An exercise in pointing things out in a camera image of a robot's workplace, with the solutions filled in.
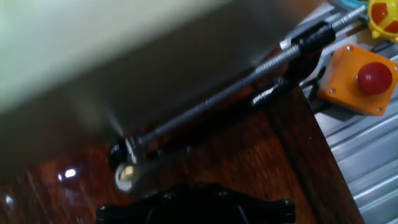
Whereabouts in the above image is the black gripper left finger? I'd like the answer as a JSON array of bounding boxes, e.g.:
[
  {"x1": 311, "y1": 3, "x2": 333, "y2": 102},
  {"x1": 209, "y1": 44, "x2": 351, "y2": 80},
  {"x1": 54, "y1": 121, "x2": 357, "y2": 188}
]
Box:
[{"x1": 96, "y1": 183, "x2": 197, "y2": 224}]

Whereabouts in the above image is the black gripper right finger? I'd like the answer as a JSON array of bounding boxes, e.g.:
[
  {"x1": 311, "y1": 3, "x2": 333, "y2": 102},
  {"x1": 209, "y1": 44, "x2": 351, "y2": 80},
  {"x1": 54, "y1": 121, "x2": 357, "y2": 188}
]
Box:
[{"x1": 195, "y1": 183, "x2": 296, "y2": 224}]

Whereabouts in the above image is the dark red wooden board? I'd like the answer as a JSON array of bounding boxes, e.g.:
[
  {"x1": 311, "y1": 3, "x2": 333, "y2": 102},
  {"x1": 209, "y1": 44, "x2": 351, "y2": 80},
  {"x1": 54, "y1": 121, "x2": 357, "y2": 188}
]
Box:
[{"x1": 0, "y1": 86, "x2": 364, "y2": 224}]

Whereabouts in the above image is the black clamp with threaded rod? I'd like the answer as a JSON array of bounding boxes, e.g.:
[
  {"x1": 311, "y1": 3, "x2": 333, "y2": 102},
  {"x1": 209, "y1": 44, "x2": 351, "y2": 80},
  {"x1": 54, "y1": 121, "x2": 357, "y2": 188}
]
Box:
[{"x1": 107, "y1": 4, "x2": 369, "y2": 172}]

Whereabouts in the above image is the orange emergency stop box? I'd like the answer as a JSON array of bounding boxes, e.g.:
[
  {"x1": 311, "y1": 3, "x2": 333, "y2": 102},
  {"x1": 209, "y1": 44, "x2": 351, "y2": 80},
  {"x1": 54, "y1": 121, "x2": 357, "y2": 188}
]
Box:
[{"x1": 317, "y1": 44, "x2": 398, "y2": 118}]

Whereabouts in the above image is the cream rectangular box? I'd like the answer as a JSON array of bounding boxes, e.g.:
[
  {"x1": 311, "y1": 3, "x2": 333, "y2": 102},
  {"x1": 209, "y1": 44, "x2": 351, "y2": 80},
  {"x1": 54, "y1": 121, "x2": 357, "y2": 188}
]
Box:
[{"x1": 0, "y1": 0, "x2": 324, "y2": 181}]

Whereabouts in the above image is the yellow red toy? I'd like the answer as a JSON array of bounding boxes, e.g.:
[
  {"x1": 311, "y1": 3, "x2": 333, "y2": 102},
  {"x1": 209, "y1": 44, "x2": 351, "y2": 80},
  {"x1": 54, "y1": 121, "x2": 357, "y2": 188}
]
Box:
[{"x1": 366, "y1": 0, "x2": 398, "y2": 44}]

